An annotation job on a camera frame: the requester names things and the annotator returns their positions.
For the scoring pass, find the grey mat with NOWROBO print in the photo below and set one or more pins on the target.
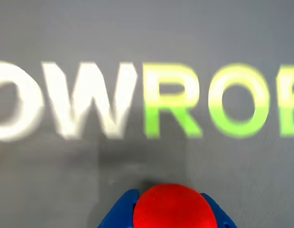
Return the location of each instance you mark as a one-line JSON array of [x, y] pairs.
[[147, 71]]

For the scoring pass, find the red ball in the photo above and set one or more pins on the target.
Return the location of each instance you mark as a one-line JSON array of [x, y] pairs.
[[175, 206]]

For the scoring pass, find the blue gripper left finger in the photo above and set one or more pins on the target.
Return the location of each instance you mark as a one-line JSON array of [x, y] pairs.
[[120, 211]]

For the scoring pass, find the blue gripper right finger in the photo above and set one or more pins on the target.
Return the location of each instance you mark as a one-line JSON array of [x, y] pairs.
[[222, 213]]

